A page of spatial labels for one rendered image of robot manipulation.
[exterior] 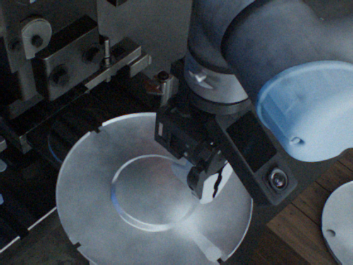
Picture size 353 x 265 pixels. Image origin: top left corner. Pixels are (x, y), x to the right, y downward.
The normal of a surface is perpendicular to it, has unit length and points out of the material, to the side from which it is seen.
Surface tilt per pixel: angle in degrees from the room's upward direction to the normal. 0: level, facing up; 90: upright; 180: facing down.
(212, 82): 90
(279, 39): 26
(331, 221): 0
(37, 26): 90
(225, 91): 90
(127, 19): 0
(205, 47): 90
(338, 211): 0
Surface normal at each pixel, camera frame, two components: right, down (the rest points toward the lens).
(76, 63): 0.71, 0.58
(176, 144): -0.72, 0.56
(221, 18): -0.85, 0.01
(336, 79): -0.11, -0.50
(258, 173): 0.41, -0.18
